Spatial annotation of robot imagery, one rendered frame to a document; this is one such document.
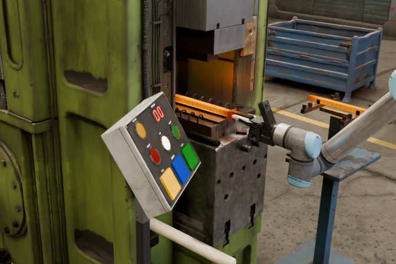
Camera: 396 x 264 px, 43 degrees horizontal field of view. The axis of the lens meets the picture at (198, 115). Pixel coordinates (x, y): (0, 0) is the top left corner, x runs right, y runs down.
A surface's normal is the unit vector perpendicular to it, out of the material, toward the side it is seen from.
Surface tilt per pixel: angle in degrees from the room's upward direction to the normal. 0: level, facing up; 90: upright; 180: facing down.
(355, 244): 0
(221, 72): 90
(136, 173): 90
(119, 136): 90
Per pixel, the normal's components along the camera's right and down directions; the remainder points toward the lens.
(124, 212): -0.64, 0.25
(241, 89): 0.77, 0.23
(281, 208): 0.03, -0.94
